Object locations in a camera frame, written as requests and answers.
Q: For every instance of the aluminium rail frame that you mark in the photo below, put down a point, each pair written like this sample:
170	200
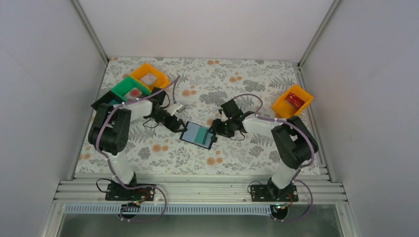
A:
200	190

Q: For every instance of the floral patterned table mat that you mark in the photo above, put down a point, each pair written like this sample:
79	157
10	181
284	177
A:
203	85

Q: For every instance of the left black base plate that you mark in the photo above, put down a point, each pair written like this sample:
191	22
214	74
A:
115	192

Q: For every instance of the orange bin back left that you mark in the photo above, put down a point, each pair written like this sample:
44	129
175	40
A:
149	77

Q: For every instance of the black bin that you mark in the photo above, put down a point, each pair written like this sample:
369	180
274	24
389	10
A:
109	98

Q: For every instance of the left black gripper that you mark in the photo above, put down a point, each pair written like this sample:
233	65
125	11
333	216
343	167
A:
176	124

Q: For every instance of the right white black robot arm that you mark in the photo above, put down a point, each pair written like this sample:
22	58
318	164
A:
294	143

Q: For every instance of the white red block green bin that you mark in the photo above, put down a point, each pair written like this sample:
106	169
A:
132	94

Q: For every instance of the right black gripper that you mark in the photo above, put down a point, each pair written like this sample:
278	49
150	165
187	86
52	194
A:
219	129

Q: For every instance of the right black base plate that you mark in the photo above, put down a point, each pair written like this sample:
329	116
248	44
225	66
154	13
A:
266	193

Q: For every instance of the grey slotted cable duct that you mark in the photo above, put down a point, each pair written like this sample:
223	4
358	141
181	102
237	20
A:
171	209

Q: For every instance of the black card holder wallet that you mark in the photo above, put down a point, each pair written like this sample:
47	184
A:
190	134

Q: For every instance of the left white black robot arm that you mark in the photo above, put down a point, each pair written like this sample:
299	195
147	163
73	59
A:
109	131

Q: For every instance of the orange bin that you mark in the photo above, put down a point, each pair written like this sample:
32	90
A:
149	77
284	109

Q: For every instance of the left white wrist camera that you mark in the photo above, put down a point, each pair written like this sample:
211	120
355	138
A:
175	108

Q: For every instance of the orange bin right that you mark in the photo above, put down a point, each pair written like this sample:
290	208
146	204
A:
284	109

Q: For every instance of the red card in bin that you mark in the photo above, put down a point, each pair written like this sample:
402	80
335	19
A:
294	100

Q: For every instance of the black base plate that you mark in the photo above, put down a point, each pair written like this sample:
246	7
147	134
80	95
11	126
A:
115	192
266	193

